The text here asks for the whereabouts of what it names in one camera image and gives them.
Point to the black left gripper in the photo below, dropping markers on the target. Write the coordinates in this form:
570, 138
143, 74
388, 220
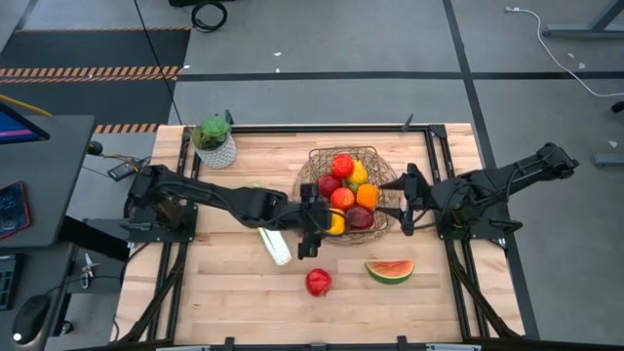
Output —
312, 219

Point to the black frame bracket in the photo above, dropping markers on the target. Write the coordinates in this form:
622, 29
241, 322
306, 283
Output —
402, 342
229, 343
228, 118
407, 124

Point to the red-orange peach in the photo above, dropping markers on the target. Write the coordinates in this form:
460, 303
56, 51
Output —
342, 166

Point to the succulent in white patterned pot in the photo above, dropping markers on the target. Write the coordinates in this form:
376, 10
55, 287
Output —
222, 156

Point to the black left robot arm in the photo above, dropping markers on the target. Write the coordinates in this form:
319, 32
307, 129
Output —
219, 197

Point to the black computer mouse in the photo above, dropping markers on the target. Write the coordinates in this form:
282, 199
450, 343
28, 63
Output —
30, 319

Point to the green white celery stalk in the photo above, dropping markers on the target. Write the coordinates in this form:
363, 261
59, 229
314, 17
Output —
277, 248

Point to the yellow bell pepper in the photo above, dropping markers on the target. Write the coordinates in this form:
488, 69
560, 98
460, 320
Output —
336, 222

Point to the grey table leg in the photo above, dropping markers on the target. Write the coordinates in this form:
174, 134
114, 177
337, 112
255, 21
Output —
575, 32

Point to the dark red apple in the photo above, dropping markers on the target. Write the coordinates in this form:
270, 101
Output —
329, 185
360, 217

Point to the black power adapter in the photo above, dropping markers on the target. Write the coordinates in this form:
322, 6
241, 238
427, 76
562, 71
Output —
126, 169

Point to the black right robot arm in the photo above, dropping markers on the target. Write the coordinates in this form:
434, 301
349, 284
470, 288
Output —
512, 173

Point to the black keyboard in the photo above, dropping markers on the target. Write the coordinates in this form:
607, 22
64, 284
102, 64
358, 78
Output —
6, 287

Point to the orange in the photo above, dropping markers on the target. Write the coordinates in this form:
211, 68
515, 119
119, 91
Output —
366, 195

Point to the red tomato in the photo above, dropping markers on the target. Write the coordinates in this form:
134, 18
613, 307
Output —
342, 198

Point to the black lower shelf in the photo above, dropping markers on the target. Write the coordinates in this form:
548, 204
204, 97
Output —
109, 285

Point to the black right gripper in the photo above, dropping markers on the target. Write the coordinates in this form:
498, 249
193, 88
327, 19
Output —
421, 197

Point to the black aluminium table frame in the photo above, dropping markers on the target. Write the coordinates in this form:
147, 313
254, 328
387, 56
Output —
317, 129

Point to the computer monitor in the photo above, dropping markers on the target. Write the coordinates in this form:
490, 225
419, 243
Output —
14, 129

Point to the black hazard-striped floor mat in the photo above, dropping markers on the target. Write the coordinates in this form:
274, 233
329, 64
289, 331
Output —
97, 49

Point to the red-edged tablet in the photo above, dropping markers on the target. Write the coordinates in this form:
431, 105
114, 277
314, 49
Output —
12, 209

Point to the dark grey side desk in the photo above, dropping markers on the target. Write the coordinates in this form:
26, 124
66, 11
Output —
53, 170

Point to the watermelon slice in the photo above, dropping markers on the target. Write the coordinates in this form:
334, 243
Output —
390, 271

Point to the black caster wheel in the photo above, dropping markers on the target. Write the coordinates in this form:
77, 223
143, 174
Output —
619, 106

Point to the white pliers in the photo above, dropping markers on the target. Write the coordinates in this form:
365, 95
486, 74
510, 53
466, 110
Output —
88, 267

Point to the grey furniture foot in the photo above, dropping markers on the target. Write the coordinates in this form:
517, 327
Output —
609, 160

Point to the green pear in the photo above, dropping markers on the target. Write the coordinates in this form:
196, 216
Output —
353, 186

